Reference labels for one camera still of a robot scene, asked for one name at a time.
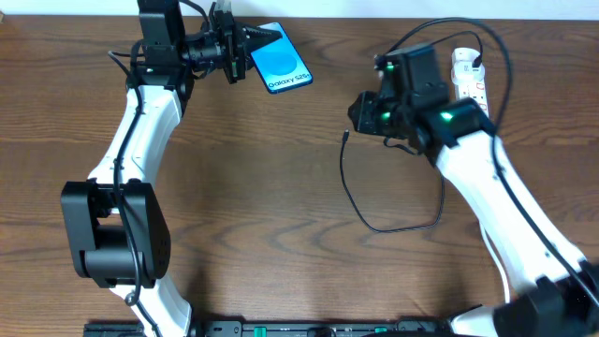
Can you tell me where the blue Galaxy smartphone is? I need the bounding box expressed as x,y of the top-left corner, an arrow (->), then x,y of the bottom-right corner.
251,22 -> 314,95

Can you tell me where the black USB charging cable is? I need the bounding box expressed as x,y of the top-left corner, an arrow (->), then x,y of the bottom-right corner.
339,30 -> 484,234

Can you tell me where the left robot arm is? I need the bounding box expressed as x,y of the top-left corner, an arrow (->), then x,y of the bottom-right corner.
61,0 -> 282,336

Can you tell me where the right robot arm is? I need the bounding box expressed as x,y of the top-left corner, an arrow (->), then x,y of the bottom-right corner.
348,44 -> 598,336

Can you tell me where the white power strip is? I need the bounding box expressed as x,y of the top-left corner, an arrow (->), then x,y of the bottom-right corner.
451,69 -> 489,116

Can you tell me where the white USB wall charger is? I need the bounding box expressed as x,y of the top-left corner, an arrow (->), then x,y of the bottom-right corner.
451,48 -> 485,85

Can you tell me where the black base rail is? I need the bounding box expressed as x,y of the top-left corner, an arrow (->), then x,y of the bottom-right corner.
83,319 -> 450,337

